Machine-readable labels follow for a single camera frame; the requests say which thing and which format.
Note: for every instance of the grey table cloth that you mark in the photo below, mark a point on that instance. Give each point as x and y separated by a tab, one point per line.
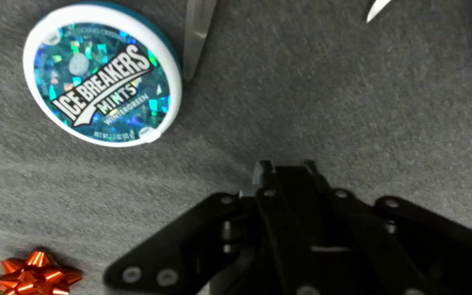
379	101

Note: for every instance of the red gift bow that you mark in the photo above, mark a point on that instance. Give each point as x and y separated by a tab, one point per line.
38	274

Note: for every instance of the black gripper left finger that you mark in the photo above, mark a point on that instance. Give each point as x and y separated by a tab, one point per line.
228	243

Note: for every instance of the round mints tin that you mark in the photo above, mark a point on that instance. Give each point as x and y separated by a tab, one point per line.
104	75

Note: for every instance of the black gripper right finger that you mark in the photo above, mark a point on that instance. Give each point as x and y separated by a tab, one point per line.
410	250

